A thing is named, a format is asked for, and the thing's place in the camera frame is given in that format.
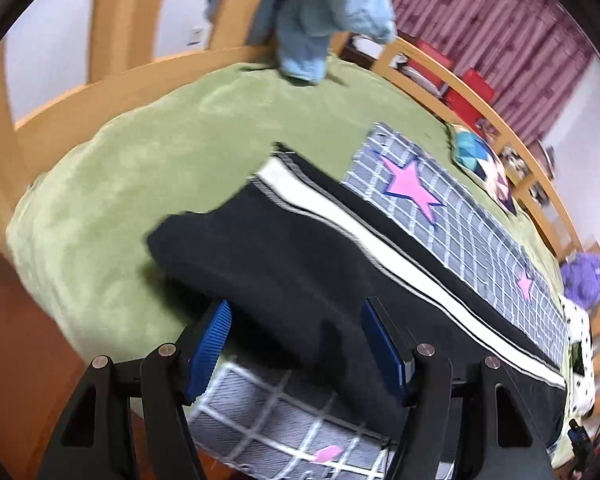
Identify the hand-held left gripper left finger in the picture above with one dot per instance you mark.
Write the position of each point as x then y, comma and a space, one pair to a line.
212, 340

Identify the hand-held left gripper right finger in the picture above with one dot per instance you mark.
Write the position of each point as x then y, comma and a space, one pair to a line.
381, 346

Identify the black pants with white stripe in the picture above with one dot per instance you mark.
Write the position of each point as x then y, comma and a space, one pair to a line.
290, 260

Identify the grey grid mat, pink stars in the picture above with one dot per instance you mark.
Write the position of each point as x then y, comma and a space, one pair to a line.
480, 230

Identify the green blanket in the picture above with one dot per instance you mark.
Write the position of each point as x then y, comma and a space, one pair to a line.
155, 160

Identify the white black-dotted cloth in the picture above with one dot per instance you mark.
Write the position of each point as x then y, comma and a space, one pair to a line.
580, 340

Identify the colourful geometric cushion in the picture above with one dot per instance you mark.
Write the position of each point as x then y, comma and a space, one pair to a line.
480, 157

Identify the purple plush toy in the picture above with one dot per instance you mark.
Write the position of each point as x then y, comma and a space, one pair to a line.
584, 277

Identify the red box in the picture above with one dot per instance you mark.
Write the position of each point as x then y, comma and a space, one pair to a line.
475, 90
430, 62

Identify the light blue plush cloth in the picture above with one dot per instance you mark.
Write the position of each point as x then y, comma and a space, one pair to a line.
340, 0

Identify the maroon striped curtain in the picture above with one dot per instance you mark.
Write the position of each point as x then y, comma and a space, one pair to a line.
505, 20

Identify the white wall socket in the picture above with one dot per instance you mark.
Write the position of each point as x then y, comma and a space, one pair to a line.
196, 36

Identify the wooden bed frame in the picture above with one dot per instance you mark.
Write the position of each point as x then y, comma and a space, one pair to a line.
130, 20

